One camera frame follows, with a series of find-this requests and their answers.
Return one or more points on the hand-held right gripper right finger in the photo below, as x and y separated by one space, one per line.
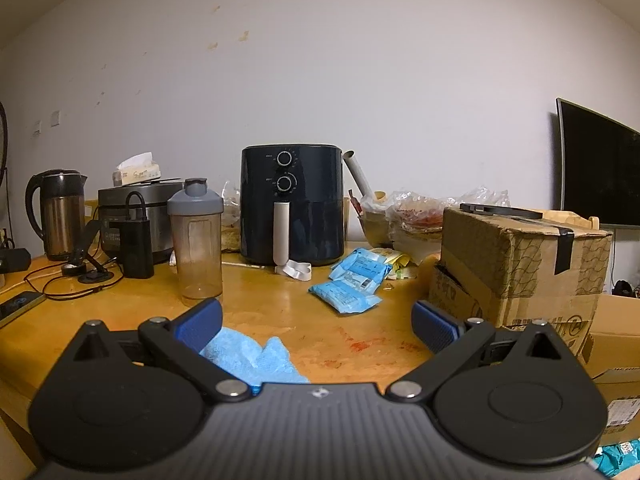
435 327

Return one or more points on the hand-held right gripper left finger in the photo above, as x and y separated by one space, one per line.
200 322

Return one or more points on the blue microfiber cloth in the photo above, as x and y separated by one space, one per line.
250 360

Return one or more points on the shaker bottle with grey lid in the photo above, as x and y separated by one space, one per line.
200 260

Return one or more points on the yellow snack packet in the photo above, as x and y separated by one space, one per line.
400 260

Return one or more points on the thin pale stick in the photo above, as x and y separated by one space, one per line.
250 263

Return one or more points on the blue plastic packet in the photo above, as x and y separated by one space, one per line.
357 277
345 297
370 257

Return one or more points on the black power bank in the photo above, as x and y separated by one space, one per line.
136 250

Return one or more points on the crumpled bag with brown paper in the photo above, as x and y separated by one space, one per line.
231 225

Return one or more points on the large taped cardboard box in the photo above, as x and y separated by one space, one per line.
525 270

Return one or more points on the clear plastic food bag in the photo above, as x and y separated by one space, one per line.
420 220

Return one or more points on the black phone stand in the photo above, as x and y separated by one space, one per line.
87 242

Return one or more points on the dark blue air fryer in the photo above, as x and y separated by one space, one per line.
310 220

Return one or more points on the grey rice cooker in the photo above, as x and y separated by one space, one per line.
115 197

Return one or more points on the white tissue pack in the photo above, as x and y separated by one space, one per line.
137 174

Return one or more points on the steel electric kettle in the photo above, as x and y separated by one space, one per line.
62 220

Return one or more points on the white cardboard tube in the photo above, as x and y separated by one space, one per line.
357 172

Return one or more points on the smartphone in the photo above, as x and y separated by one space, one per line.
20 305

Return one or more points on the black power adapter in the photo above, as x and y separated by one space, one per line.
15 259

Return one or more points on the teal plastic bag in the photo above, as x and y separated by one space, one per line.
620 455

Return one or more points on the black television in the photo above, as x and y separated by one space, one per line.
600 170

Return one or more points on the black flat frame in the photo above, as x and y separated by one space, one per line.
500 208

